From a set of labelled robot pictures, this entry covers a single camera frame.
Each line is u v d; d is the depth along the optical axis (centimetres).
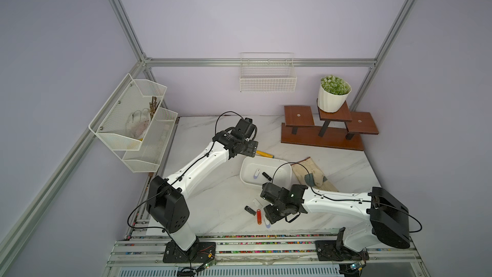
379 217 42
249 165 98
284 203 60
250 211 84
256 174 95
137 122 78
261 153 104
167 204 43
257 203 86
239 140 59
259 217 82
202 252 73
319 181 93
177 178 45
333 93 82
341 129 108
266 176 94
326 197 51
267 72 96
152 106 81
